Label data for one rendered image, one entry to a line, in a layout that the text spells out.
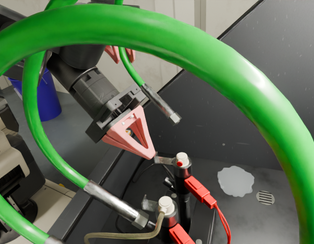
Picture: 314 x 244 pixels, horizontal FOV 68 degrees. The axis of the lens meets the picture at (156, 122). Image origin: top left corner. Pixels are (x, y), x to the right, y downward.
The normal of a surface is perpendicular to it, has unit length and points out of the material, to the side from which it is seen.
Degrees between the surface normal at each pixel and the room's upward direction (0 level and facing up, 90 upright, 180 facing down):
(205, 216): 0
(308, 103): 90
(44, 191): 0
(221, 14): 90
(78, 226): 90
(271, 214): 0
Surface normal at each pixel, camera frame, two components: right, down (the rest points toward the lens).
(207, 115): -0.33, 0.56
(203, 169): -0.11, -0.82
